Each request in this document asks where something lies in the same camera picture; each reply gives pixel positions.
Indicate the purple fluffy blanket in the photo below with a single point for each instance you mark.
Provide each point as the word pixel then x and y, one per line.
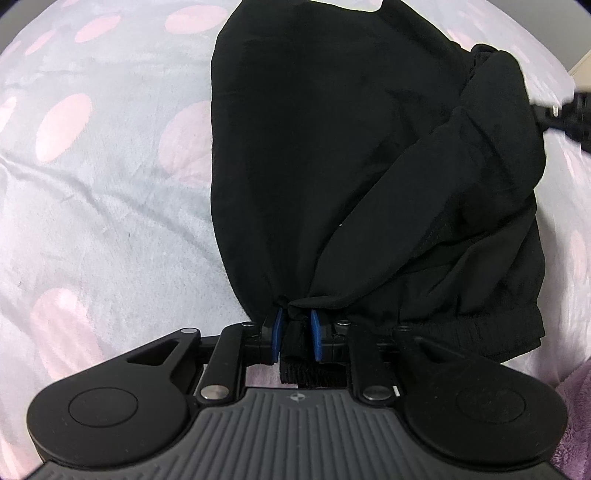
pixel 577 415

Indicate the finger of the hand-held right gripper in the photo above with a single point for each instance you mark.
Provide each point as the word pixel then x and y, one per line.
pixel 572 122

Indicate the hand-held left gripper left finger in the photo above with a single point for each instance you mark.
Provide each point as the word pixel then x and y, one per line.
pixel 277 334

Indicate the black garment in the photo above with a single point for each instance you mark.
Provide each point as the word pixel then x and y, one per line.
pixel 346 161

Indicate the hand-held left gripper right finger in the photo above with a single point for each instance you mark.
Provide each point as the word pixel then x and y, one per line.
pixel 316 337

